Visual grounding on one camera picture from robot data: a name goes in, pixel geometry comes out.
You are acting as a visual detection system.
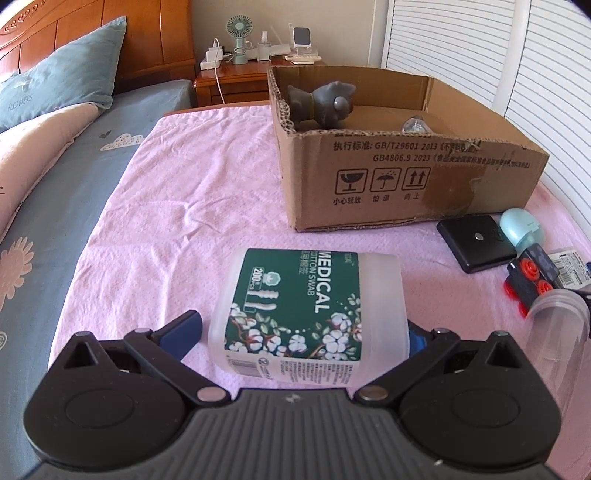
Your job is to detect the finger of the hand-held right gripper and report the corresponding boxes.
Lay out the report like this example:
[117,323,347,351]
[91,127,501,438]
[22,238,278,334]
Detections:
[574,261,591,301]

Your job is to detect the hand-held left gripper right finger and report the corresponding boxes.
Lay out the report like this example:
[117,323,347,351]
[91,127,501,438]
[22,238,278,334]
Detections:
[353,323,536,407]

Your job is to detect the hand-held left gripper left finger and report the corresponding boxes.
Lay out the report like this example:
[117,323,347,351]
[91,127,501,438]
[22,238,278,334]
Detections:
[48,310,232,408]

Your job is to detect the green label cotton swab box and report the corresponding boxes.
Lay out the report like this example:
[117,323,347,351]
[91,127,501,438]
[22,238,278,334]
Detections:
[209,248,411,387]

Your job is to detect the cardboard box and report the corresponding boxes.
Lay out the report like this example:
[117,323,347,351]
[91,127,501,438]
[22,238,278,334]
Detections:
[268,65,550,232]

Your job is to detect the clear plastic item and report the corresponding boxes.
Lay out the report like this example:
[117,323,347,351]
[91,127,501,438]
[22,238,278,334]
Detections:
[401,115,437,135]

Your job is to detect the grey toy animal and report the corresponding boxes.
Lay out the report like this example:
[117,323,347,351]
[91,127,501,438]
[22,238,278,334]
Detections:
[287,80,356,133]

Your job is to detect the clear case with white label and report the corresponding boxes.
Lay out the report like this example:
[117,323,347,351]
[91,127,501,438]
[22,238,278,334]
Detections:
[547,249,591,289]

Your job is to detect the black toy car red wheels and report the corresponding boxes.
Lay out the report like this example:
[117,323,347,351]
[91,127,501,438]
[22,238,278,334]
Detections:
[504,244,561,317]

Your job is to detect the clear plastic jar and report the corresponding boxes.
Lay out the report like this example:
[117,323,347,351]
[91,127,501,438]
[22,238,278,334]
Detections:
[531,288,591,370]

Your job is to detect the light blue round case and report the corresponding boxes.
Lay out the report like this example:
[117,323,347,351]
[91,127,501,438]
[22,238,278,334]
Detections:
[499,208,547,250]

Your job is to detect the flat black box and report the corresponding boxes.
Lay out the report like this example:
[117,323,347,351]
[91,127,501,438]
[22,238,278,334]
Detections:
[437,215,518,274]

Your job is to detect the pink cloth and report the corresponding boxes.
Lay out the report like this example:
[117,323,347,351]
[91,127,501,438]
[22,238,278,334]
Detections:
[60,104,591,416]

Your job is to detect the grey-blue bed sheet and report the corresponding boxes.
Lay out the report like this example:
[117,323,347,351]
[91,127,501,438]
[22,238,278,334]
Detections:
[0,78,195,480]

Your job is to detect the white louvred closet doors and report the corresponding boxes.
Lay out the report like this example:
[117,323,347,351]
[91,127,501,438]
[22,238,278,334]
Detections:
[379,0,591,241]

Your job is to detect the pink pillow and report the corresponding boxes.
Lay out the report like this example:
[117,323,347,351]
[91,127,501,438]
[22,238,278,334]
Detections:
[0,104,100,241]

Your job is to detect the wooden nightstand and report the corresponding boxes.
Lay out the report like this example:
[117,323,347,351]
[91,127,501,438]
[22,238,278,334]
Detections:
[194,53,329,110]

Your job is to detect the blue pillow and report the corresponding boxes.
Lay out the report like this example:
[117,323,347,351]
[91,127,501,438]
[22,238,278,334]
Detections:
[0,16,128,133]

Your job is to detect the wooden headboard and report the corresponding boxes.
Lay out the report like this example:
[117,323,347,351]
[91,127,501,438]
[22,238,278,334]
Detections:
[0,0,195,96]

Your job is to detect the small green desk fan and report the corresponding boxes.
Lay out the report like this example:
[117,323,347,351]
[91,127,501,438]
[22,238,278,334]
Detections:
[226,16,253,65]

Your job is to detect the white device on stand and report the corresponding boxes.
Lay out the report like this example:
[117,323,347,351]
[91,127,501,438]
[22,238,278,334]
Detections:
[291,25,313,56]

